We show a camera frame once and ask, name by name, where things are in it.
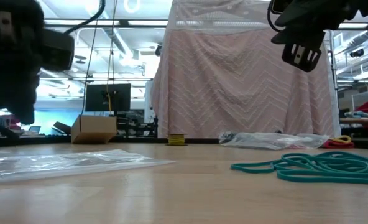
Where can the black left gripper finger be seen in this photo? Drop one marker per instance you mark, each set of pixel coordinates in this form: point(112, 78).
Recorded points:
point(19, 102)

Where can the black computer monitor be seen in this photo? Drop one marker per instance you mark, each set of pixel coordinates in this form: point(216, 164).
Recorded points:
point(97, 98)

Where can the black desk equipment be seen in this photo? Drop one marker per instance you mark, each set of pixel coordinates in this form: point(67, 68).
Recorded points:
point(134, 127)

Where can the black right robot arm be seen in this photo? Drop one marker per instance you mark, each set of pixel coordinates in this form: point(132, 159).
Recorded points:
point(367, 6)

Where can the pink chevron cloth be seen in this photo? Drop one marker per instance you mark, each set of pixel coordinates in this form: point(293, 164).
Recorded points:
point(233, 93)

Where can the brown cardboard box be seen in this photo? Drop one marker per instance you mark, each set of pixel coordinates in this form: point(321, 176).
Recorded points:
point(94, 127)

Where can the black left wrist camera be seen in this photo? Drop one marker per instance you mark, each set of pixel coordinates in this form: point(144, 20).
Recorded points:
point(58, 49)

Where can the yellow and red bands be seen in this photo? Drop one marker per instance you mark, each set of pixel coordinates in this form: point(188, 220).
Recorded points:
point(339, 143)

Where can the clear zip bag stack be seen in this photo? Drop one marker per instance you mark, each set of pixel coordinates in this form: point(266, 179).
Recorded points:
point(62, 165)

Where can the black aluminium frame rail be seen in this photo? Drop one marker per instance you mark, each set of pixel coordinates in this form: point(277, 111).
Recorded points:
point(41, 140)
point(140, 140)
point(367, 142)

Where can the wooden side table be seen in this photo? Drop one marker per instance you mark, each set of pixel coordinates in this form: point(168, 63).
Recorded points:
point(361, 121)

